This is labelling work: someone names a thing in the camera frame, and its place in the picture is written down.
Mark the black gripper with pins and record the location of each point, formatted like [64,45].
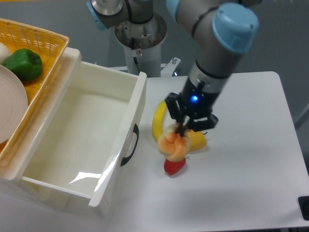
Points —
[192,108]

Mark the green toy bell pepper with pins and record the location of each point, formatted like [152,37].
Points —
[25,64]

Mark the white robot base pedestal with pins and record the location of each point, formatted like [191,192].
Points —
[142,45]

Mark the open white upper drawer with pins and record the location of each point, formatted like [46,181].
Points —
[80,152]

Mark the yellow toy bell pepper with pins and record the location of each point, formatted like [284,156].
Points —
[197,140]

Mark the red toy bell pepper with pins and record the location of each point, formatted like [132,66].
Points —
[172,168]

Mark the black object at table edge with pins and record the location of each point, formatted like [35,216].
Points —
[304,206]

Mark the white round plate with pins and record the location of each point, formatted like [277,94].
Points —
[13,103]

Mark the yellow toy banana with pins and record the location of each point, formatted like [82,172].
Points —
[158,119]

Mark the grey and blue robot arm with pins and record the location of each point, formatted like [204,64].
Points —
[224,30]

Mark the black drawer handle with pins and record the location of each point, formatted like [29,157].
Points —
[132,147]

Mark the white round vegetable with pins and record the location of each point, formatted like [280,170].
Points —
[5,52]

